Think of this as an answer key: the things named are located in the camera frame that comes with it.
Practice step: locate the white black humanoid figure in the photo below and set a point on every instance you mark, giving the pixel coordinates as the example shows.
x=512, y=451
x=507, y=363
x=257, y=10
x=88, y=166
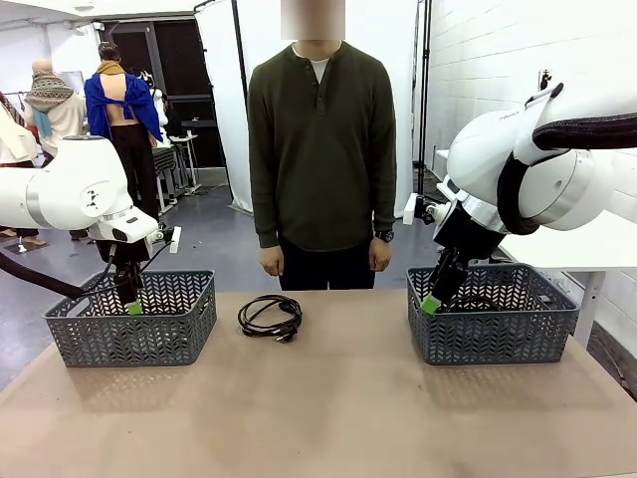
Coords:
x=158, y=99

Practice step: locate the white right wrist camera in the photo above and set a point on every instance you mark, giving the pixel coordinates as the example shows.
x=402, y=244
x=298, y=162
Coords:
x=409, y=209

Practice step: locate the black wristwatch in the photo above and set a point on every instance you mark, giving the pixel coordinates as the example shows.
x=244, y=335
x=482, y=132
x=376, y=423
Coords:
x=384, y=236

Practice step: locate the grey plastic lattice basket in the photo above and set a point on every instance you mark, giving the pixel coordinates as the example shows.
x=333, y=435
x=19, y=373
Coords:
x=129, y=338
x=497, y=338

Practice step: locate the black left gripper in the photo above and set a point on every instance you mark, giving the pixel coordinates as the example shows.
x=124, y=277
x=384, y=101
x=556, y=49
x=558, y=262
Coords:
x=127, y=264

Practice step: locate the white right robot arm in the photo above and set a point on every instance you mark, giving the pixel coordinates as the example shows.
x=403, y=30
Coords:
x=483, y=144

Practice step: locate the black double door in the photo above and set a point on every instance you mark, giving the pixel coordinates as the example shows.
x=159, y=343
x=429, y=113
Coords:
x=184, y=74

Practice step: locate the person's right hand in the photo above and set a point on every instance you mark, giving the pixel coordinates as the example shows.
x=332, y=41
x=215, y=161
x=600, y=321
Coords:
x=271, y=261

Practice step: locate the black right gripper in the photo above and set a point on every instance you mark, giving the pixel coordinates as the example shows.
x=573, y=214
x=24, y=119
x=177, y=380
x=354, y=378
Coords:
x=468, y=234

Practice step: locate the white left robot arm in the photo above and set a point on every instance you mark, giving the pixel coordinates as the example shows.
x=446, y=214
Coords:
x=74, y=184

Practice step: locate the person's left hand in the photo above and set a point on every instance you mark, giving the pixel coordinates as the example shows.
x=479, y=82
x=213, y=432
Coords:
x=381, y=256

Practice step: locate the person in olive henley shirt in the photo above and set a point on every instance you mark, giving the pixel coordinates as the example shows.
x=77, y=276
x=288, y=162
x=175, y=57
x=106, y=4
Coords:
x=308, y=149

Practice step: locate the mannequin with patterned scarf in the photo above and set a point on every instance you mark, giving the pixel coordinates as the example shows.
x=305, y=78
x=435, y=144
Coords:
x=50, y=89

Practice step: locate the mannequin with blue shirt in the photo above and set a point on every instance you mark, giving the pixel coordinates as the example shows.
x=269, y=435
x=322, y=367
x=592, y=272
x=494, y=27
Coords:
x=99, y=104

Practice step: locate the black backdrop stand pole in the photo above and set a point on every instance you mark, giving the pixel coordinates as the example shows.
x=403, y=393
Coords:
x=240, y=50

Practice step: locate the white cluttered work table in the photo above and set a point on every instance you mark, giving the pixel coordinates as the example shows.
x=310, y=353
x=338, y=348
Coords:
x=174, y=149

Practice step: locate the large white desk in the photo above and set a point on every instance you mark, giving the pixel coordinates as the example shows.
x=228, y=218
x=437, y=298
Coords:
x=587, y=254

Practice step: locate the black light stand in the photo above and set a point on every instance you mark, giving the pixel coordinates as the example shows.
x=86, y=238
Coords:
x=426, y=74

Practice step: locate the mannequin with white jacket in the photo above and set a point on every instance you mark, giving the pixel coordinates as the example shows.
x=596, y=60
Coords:
x=12, y=134

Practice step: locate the person's right forearm olive sleeve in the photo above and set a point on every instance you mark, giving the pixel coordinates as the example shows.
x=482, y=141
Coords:
x=266, y=209

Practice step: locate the white backdrop screen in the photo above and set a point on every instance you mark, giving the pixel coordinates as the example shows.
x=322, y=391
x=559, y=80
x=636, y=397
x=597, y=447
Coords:
x=224, y=99

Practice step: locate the small white desk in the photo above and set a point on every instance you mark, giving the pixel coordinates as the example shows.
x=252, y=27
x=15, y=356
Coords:
x=440, y=159

